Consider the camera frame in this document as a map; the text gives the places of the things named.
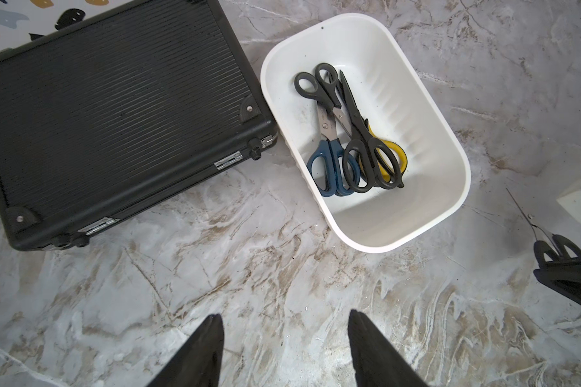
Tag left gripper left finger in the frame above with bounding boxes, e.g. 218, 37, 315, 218
148, 314, 224, 387

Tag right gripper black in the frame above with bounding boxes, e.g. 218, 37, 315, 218
534, 257, 581, 305

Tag long all-black scissors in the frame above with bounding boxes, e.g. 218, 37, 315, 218
339, 70, 403, 194

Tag white plastic storage box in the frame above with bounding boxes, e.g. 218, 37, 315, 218
261, 13, 471, 253

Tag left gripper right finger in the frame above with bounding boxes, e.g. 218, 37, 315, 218
348, 310, 427, 387

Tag small black thin scissors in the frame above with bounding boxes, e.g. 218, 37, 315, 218
506, 189, 581, 269

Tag blue handled scissors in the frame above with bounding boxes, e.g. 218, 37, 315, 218
307, 103, 354, 198

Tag yellow handled scissors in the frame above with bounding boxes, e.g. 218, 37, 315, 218
379, 138, 408, 180

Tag black ribbed hard case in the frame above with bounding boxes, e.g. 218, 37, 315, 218
0, 1, 279, 252

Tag black handled steel scissors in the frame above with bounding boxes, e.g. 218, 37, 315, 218
294, 63, 352, 137

